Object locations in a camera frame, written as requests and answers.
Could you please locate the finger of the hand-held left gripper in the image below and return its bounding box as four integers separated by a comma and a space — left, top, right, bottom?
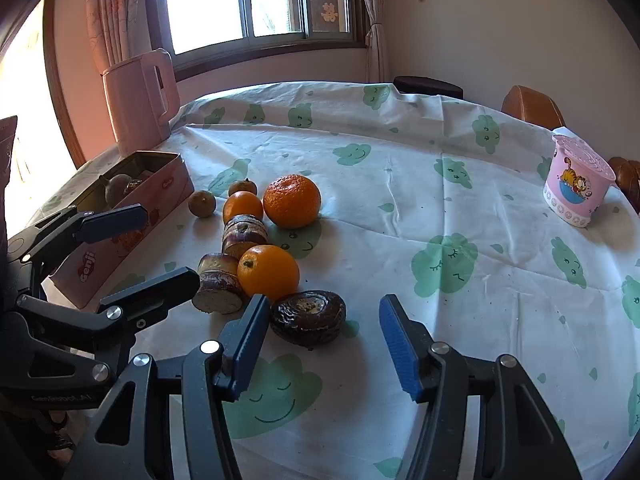
7, 203, 149, 277
15, 266, 201, 333

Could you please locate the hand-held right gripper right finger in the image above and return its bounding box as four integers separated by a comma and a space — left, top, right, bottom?
378, 294, 583, 480

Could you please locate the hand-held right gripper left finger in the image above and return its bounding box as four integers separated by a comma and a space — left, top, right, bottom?
62, 294, 273, 480

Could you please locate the dark brown round pastry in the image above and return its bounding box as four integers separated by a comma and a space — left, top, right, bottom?
270, 290, 347, 347

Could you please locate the pink tin box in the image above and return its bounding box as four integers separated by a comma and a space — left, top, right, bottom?
50, 150, 196, 309

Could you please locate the small smooth orange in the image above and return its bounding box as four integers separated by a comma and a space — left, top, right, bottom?
237, 245, 301, 302
222, 191, 265, 223

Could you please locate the brown round stemmed fruit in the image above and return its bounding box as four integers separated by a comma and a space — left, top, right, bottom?
102, 174, 133, 208

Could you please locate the pink electric kettle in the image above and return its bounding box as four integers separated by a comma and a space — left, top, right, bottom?
101, 48, 181, 157

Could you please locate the white green-cloud tablecloth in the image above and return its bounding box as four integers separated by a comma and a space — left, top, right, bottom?
0, 81, 640, 480

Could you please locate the large mandarin orange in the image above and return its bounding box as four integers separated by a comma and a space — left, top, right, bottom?
263, 174, 322, 230

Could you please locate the pale patterned curtain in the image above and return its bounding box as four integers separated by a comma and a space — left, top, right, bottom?
357, 0, 391, 83
85, 0, 173, 73

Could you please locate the sliding glass window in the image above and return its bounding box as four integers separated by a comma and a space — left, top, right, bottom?
147, 0, 371, 81

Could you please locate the pink cartoon cup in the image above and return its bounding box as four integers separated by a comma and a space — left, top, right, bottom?
543, 134, 617, 229

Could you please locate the dark round stool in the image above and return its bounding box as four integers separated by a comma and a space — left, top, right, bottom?
393, 75, 466, 101

